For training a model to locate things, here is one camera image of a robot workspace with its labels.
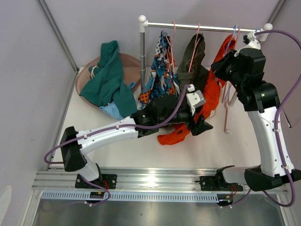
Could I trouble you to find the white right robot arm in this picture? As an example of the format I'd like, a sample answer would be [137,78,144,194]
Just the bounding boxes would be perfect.
[211,48,301,191]

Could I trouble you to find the patterned blue orange shorts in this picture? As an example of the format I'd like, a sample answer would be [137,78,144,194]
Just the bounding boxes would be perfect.
[138,31,181,109]

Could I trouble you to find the silver white clothes rack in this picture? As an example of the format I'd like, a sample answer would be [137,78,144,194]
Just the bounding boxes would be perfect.
[137,15,273,134]

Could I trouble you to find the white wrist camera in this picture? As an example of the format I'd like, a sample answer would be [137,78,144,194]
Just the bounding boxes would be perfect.
[234,31,261,56]
[186,84,206,115]

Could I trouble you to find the olive green shorts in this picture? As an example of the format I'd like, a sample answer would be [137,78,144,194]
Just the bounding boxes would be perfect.
[177,33,209,93]

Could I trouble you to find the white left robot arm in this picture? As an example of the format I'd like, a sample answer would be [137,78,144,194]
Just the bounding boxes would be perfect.
[60,93,213,188]

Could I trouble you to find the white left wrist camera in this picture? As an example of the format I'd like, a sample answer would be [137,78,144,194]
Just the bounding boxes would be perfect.
[186,84,206,115]

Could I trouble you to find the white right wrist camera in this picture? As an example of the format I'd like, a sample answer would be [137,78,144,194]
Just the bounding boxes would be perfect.
[234,31,261,56]

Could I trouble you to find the grey slotted cable duct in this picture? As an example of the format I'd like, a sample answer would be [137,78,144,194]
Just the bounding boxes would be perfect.
[41,190,219,203]

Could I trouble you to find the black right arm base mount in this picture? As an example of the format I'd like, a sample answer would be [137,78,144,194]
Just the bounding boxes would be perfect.
[195,176,243,192]

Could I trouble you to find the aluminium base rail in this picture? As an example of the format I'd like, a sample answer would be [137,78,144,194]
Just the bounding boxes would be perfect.
[32,167,216,193]

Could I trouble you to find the dark teal shorts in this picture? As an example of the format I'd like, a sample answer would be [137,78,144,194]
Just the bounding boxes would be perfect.
[79,40,125,109]

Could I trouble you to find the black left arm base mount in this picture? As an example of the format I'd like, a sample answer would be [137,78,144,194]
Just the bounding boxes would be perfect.
[75,164,118,190]

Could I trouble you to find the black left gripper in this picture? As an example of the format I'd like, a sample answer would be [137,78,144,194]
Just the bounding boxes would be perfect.
[158,105,213,136]

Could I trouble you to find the pink translucent plastic basin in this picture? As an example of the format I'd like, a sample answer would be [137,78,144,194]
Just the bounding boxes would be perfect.
[75,53,141,107]

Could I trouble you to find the pink hanger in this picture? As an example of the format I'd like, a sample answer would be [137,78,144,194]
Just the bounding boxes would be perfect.
[225,28,240,101]
[165,21,176,75]
[188,23,201,73]

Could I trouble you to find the light blue shorts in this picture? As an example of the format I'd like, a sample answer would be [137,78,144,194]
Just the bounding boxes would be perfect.
[99,81,137,120]

